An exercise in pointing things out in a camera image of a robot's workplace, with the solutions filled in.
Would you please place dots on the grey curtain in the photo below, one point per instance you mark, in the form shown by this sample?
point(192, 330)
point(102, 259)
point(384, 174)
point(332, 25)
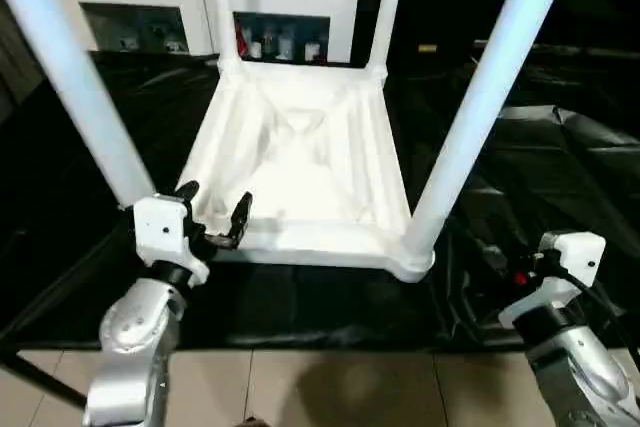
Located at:
point(17, 57)

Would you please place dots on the white plastic table top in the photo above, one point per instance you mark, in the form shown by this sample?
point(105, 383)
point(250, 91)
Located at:
point(300, 172)

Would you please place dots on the black work mat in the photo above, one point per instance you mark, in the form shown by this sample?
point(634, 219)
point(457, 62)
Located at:
point(550, 172)

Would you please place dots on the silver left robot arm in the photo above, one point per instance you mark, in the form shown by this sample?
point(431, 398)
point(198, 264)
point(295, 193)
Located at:
point(135, 347)

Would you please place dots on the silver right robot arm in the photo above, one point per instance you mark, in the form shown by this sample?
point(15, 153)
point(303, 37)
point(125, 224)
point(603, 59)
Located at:
point(575, 372)

